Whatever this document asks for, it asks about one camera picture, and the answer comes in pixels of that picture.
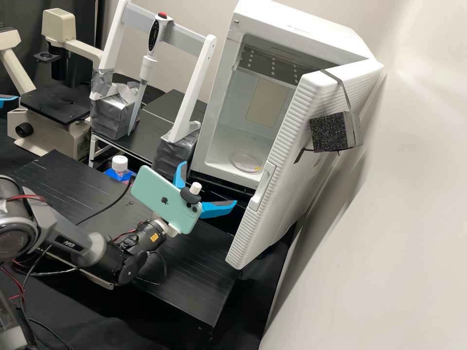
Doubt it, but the white pipette stand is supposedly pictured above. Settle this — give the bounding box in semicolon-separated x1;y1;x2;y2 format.
89;0;218;143

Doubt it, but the right wrist camera phone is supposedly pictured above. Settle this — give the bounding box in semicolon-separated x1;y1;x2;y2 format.
130;165;204;235

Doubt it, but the black platform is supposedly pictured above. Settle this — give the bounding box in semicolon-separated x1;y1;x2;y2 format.
7;149;134;225
47;182;243;333
89;89;211;167

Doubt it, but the silver taped block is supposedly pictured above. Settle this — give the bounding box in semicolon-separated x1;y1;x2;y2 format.
152;130;200;176
90;69;142;141

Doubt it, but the white-capped bottle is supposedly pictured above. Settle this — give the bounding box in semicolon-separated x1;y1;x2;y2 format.
105;156;133;184

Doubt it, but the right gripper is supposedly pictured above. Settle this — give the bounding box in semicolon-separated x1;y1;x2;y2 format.
155;161;238;238

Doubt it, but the incubator door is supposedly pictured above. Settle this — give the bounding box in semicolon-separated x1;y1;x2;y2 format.
225;60;388;270

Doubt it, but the cream microscope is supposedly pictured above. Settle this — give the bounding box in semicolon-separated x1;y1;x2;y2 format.
0;8;107;161

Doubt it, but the white incubator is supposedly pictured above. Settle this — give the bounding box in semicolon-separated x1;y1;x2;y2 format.
189;0;378;192

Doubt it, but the pipette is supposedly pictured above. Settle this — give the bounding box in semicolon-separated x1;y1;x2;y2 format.
128;11;172;136

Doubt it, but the petri dish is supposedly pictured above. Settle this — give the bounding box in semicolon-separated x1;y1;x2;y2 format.
230;150;263;175

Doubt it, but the black cable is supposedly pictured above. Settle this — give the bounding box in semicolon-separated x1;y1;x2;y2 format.
74;182;134;224

